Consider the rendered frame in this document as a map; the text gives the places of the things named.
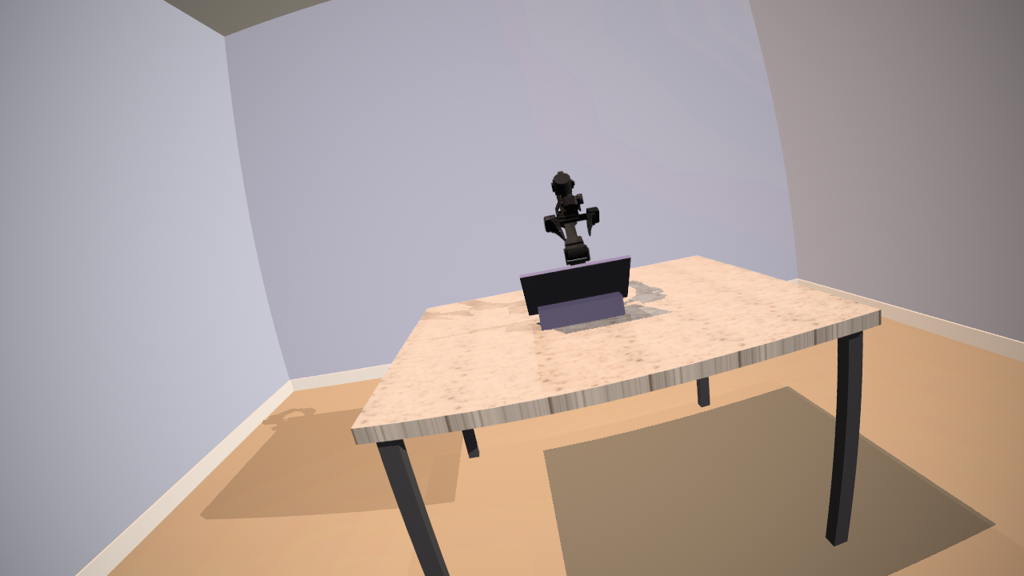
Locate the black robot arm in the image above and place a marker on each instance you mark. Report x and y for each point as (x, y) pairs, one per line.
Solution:
(574, 245)

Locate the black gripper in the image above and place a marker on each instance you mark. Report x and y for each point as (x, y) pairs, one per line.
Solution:
(552, 223)

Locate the purple switch panel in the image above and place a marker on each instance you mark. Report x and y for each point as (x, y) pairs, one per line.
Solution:
(579, 293)

